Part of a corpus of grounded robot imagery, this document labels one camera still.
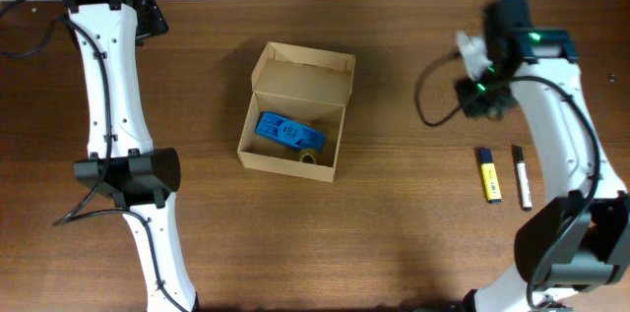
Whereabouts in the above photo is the yellow highlighter dark cap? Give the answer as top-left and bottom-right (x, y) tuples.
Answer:
(479, 148), (502, 204)

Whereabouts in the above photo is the blue plastic holder case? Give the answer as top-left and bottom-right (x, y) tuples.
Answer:
(255, 111), (326, 153)

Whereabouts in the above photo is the brown cardboard box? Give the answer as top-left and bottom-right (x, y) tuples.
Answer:
(237, 42), (355, 182)

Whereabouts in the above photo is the yellow clear tape roll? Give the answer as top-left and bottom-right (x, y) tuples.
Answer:
(297, 148), (320, 164)

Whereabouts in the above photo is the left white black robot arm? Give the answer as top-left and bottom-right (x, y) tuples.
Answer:
(58, 0), (199, 311)

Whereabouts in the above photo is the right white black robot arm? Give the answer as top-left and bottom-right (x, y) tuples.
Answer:
(456, 0), (629, 311)

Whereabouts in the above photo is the black cap whiteboard marker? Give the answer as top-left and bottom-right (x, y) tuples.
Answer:
(513, 146), (533, 212)

